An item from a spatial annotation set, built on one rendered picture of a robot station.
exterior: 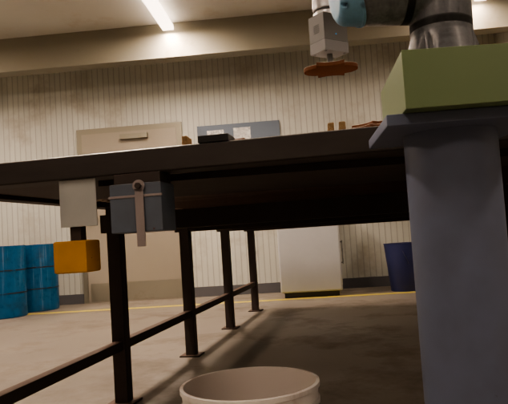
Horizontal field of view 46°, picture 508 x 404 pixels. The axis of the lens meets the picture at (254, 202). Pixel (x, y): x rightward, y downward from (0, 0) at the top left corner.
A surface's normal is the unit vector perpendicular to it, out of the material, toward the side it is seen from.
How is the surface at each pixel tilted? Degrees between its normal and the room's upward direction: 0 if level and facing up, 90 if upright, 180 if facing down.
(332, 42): 90
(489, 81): 90
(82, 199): 90
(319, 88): 90
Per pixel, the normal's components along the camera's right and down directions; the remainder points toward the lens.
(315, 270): -0.14, -0.05
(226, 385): 0.40, -0.14
